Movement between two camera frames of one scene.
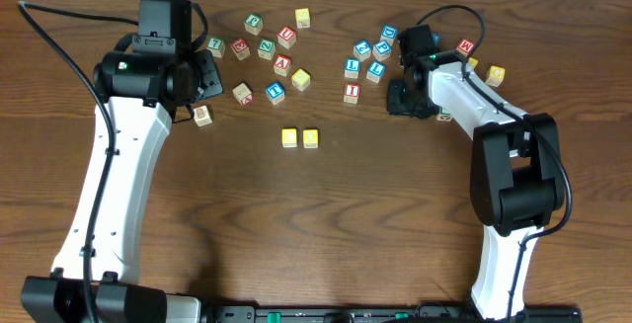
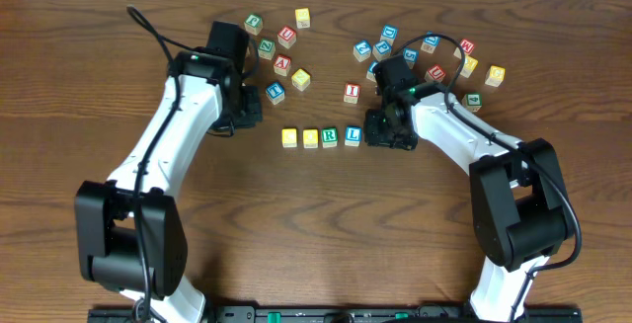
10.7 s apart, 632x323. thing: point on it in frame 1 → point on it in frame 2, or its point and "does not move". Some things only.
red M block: (464, 46) does not move
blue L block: (352, 67) → (354, 134)
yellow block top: (302, 18) does not move
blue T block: (276, 93) does not move
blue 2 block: (362, 49) does not move
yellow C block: (289, 137) does not move
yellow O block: (310, 138) does not move
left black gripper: (209, 75) → (249, 108)
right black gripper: (404, 100) → (386, 133)
